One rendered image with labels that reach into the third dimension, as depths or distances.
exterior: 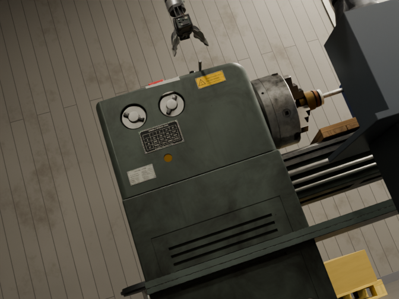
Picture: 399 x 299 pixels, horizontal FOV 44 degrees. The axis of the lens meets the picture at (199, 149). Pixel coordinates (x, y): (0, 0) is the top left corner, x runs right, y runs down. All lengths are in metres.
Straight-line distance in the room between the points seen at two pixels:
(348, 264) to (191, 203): 2.72
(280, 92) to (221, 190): 0.49
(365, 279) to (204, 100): 2.84
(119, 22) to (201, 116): 4.06
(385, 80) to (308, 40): 4.45
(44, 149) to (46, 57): 1.05
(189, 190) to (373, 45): 0.78
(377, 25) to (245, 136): 0.60
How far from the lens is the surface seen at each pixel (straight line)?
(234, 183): 1.80
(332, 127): 1.99
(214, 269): 1.72
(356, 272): 4.38
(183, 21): 2.12
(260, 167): 1.82
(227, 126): 1.85
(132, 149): 1.85
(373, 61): 1.55
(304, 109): 2.15
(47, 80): 5.63
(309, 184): 1.96
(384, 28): 1.62
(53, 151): 5.32
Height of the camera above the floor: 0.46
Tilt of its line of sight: 16 degrees up
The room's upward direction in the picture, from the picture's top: 19 degrees counter-clockwise
